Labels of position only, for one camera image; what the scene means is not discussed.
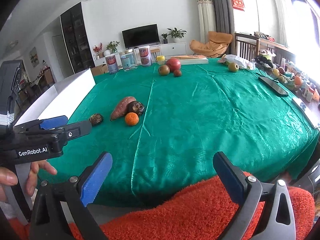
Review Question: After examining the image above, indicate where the sweet potato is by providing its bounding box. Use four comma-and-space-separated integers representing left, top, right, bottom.
110, 96, 136, 121

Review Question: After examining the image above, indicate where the small orange tangerine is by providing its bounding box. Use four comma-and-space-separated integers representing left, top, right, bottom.
125, 112, 139, 126

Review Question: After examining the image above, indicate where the dark mangosteen large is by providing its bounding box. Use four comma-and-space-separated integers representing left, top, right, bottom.
127, 101, 145, 116

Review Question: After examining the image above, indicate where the green-brown round fruit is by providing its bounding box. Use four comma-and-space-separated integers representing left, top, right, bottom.
158, 64, 170, 76

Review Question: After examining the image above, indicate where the yellow-green pear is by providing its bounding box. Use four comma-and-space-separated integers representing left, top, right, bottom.
228, 62, 239, 73

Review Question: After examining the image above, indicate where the small dark red fruit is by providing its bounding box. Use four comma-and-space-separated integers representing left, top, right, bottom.
174, 69, 182, 77

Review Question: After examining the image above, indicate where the red apple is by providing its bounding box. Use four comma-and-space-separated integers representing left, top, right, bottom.
165, 57, 181, 73

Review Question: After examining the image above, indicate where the white cardboard box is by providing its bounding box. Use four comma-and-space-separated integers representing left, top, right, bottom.
15, 69, 95, 125

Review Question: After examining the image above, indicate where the brown cardboard box floor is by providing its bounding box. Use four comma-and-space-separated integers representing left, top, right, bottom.
91, 64, 108, 76

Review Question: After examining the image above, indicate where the red label tin left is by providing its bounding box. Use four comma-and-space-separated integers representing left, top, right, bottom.
105, 54, 119, 74

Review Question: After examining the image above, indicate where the red label tin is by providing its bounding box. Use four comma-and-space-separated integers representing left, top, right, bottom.
105, 54, 119, 74
138, 46, 152, 67

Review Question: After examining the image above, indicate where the red flowers vase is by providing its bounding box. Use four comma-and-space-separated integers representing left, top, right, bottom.
93, 43, 104, 58

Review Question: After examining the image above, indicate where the clear glass jar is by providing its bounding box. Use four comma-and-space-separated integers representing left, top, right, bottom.
120, 52, 137, 72

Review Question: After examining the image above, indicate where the green satin tablecloth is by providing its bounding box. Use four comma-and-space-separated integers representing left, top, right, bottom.
39, 59, 319, 207

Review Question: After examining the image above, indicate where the potted plant left of tv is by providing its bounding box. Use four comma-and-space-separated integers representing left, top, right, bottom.
106, 41, 120, 54

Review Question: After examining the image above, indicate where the potted plant of tv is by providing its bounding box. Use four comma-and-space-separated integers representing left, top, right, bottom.
106, 41, 120, 54
168, 28, 187, 43

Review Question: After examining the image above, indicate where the white tablet device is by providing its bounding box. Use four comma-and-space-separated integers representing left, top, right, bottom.
292, 98, 319, 128

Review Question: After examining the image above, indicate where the black smartphone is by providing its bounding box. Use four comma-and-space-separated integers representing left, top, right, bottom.
258, 76, 289, 97

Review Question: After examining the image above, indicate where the black display cabinet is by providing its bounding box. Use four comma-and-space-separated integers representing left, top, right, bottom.
60, 3, 95, 73

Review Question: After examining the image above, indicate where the red label tin right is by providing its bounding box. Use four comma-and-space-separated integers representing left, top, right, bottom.
138, 46, 152, 67

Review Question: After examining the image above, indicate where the yellow lidded small jar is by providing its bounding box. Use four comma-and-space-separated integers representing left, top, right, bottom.
156, 55, 165, 66

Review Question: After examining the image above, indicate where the fruit bowl on side table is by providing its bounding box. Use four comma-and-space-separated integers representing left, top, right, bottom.
271, 68, 302, 92

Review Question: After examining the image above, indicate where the wooden stool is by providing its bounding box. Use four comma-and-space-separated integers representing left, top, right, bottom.
150, 48, 161, 61

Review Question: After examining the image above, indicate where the black television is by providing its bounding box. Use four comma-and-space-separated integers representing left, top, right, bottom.
122, 24, 159, 48

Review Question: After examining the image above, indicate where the white plastic bag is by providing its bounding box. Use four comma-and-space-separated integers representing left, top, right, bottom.
218, 54, 255, 70

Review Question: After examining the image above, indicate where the white tv cabinet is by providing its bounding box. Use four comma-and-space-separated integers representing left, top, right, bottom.
94, 42, 188, 67

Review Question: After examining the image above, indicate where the flat white orange box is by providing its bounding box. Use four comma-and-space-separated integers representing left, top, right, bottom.
172, 55, 208, 65

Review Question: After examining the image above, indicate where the dark wooden bench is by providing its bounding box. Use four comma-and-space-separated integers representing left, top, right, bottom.
234, 33, 296, 64

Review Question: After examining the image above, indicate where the orange lounge chair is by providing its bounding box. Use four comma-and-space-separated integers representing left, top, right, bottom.
189, 31, 233, 58

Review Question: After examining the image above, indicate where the potted plant right of tv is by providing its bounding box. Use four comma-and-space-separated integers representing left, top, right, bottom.
168, 28, 187, 43

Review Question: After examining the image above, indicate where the grey curtain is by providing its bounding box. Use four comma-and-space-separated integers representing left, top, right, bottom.
213, 0, 235, 54

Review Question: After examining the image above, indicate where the standing air conditioner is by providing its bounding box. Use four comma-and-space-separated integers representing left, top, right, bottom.
196, 0, 216, 43

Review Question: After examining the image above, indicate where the red wall hanging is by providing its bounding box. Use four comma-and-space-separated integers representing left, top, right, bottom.
231, 0, 245, 11

